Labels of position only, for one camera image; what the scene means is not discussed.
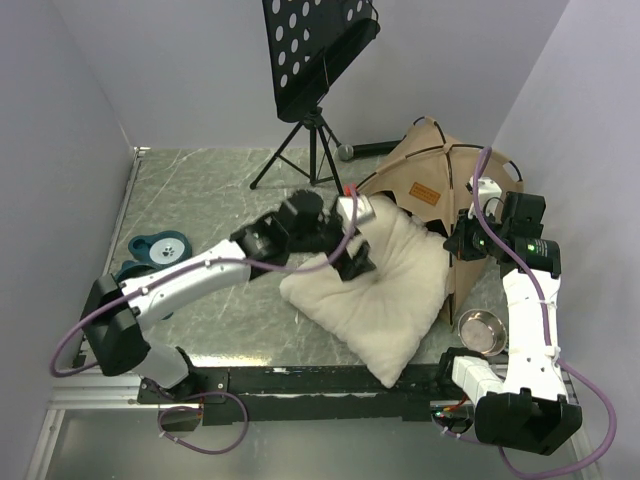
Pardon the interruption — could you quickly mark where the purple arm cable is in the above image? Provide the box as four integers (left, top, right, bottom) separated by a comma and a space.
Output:
434, 147, 619, 475
48, 187, 361, 456

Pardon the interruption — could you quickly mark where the tan pet tent fabric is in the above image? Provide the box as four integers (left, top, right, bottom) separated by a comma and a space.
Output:
357, 116, 524, 329

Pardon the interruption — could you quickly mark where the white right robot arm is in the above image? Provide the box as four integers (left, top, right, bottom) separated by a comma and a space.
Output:
436, 191, 582, 455

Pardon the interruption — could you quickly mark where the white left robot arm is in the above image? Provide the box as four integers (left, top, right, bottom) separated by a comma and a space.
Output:
83, 190, 375, 402

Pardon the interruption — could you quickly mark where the teal pet bowl holder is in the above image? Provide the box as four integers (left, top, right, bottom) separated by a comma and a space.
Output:
113, 230, 193, 295

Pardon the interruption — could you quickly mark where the cream white pillow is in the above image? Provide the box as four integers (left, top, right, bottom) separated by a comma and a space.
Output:
279, 195, 449, 388

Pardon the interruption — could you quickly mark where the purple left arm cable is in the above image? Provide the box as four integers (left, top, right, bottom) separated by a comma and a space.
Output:
48, 187, 361, 456

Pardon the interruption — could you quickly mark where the black music stand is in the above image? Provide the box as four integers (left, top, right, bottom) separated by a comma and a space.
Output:
249, 1, 380, 190

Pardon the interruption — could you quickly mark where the black microphone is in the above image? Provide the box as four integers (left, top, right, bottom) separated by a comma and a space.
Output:
336, 140, 401, 162

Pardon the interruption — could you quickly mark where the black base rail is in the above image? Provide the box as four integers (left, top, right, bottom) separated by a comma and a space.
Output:
137, 364, 481, 426

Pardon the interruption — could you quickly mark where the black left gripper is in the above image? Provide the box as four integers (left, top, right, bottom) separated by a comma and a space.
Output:
290, 197, 377, 282

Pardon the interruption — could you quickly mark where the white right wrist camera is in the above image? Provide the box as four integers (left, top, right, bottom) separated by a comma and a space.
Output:
467, 176, 502, 218

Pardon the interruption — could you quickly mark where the orange leather tent label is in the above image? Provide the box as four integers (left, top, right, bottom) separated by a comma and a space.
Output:
409, 182, 441, 206

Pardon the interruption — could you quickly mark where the steel pet bowl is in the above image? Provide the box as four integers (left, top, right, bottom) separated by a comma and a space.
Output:
457, 309, 508, 357

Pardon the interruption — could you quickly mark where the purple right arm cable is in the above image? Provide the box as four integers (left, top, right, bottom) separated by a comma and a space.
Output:
434, 147, 619, 475

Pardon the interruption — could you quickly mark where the white paw print bowl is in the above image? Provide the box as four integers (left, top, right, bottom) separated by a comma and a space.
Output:
149, 237, 189, 266

